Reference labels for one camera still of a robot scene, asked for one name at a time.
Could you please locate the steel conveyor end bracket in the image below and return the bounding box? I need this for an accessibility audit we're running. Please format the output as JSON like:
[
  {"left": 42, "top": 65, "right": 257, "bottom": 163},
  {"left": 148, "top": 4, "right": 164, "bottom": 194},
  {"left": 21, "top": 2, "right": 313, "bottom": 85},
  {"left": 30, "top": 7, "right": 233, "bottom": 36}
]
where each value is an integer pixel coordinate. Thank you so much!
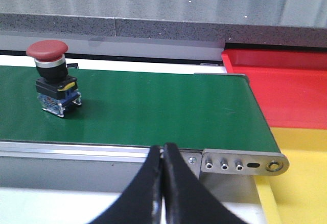
[{"left": 201, "top": 149, "right": 290, "bottom": 176}]

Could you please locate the aluminium conveyor frame rail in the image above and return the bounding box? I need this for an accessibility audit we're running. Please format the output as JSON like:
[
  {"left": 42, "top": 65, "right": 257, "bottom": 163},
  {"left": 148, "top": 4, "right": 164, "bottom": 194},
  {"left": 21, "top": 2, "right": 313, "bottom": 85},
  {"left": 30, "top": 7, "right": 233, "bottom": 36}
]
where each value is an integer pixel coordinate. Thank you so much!
[{"left": 1, "top": 141, "right": 150, "bottom": 163}]

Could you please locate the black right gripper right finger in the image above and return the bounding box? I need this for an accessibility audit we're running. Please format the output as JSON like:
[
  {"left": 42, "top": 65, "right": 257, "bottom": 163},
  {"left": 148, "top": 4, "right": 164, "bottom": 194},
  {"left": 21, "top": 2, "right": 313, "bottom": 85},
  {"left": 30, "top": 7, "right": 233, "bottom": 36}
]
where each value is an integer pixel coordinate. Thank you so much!
[{"left": 163, "top": 143, "right": 245, "bottom": 223}]

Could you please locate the green conveyor belt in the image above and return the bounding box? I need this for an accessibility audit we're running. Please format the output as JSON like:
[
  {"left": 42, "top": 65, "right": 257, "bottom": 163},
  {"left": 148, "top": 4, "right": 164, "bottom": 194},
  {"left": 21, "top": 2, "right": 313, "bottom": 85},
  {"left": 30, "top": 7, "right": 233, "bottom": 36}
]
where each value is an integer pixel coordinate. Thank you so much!
[{"left": 1, "top": 66, "right": 279, "bottom": 152}]

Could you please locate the yellow plastic tray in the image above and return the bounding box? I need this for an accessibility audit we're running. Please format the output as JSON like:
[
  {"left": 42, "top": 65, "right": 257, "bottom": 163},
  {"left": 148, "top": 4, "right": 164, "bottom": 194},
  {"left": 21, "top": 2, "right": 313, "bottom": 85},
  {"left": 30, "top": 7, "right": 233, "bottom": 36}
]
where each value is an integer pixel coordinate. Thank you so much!
[{"left": 254, "top": 127, "right": 326, "bottom": 223}]

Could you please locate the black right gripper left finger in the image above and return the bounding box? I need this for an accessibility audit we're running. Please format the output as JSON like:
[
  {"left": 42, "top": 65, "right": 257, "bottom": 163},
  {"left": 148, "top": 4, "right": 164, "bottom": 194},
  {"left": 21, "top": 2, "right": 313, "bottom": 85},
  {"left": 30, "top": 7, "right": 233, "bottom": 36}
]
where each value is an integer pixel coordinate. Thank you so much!
[{"left": 91, "top": 146, "right": 162, "bottom": 223}]

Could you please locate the red mushroom push button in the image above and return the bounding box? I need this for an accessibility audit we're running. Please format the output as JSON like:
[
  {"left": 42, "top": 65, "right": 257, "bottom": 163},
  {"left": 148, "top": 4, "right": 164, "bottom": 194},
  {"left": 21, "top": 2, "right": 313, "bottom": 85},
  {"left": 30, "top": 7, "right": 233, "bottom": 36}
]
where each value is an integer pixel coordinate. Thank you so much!
[{"left": 26, "top": 40, "right": 82, "bottom": 118}]

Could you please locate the grey speckled stone counter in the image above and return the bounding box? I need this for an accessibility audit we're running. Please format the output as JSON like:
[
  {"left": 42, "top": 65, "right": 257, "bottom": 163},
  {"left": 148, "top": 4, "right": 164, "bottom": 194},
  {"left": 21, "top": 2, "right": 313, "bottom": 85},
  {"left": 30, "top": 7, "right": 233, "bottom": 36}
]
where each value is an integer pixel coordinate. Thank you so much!
[{"left": 1, "top": 0, "right": 326, "bottom": 60}]

